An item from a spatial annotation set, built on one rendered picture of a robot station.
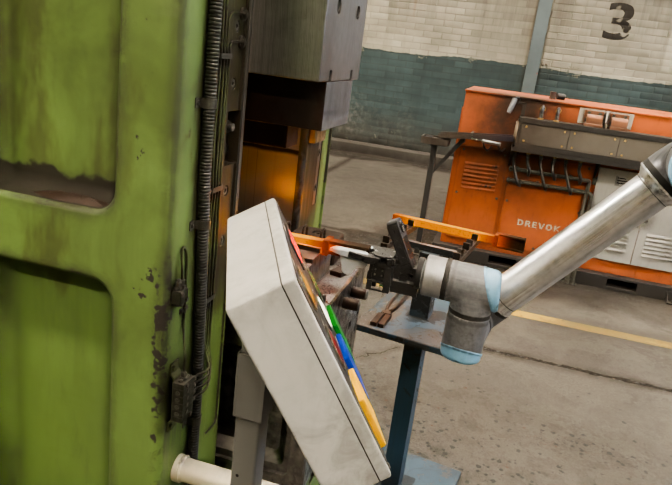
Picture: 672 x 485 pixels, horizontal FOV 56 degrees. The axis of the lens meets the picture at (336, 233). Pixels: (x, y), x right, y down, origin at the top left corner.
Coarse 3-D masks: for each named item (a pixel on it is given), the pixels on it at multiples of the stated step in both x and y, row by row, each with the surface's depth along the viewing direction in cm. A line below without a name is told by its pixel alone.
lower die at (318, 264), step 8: (304, 248) 141; (312, 248) 140; (320, 248) 140; (304, 256) 136; (312, 256) 137; (320, 256) 141; (328, 256) 148; (312, 264) 136; (320, 264) 142; (328, 264) 150; (312, 272) 137; (320, 272) 144
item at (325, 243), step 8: (296, 240) 142; (304, 240) 142; (312, 240) 141; (320, 240) 141; (328, 240) 140; (336, 240) 141; (344, 240) 142; (328, 248) 140; (360, 248) 139; (368, 248) 138
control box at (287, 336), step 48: (240, 240) 83; (288, 240) 81; (240, 288) 68; (288, 288) 65; (240, 336) 66; (288, 336) 66; (288, 384) 68; (336, 384) 69; (336, 432) 71; (336, 480) 73
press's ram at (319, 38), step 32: (256, 0) 115; (288, 0) 114; (320, 0) 112; (352, 0) 127; (256, 32) 117; (288, 32) 115; (320, 32) 113; (352, 32) 131; (256, 64) 118; (288, 64) 116; (320, 64) 115; (352, 64) 136
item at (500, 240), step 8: (400, 216) 206; (408, 216) 207; (416, 224) 205; (424, 224) 204; (432, 224) 203; (440, 224) 202; (448, 224) 203; (448, 232) 201; (456, 232) 200; (464, 232) 199; (472, 232) 198; (480, 232) 198; (480, 240) 197; (488, 240) 196; (496, 240) 194; (504, 240) 195; (512, 240) 194; (520, 240) 193; (504, 248) 195; (512, 248) 195; (520, 248) 194
